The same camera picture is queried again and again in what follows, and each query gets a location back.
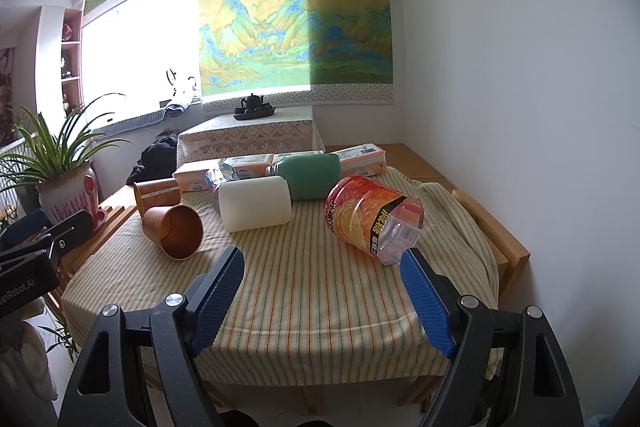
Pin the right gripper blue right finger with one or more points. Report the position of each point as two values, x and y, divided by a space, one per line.
431 299

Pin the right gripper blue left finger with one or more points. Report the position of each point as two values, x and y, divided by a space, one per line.
210 297

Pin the white plastic cup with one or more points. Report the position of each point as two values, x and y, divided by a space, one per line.
254 203

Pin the orange patterned paper cup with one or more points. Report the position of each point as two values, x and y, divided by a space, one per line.
177 230

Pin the orange banded paper cup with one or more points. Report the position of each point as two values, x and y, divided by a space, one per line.
156 193

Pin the potted spider plant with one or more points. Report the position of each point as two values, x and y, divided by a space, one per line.
57 164

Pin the striped yellow tablecloth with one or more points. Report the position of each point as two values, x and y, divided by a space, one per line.
311 309

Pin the orange drink label plastic jar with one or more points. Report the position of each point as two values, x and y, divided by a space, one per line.
374 218

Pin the tissue pack left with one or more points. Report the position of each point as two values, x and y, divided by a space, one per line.
198 180

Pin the black bag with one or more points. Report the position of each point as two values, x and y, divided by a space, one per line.
157 161

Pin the green insulated bottle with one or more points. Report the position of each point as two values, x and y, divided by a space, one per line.
309 177

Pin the lace covered side table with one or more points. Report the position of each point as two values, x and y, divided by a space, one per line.
289 129

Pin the tissue pack right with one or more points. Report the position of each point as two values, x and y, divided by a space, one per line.
362 160

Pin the black teapot on tray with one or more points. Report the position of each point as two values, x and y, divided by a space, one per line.
253 107

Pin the landscape painting roller blind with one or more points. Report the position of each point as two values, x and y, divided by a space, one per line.
297 51

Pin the white wall shelf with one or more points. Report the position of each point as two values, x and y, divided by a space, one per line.
58 82

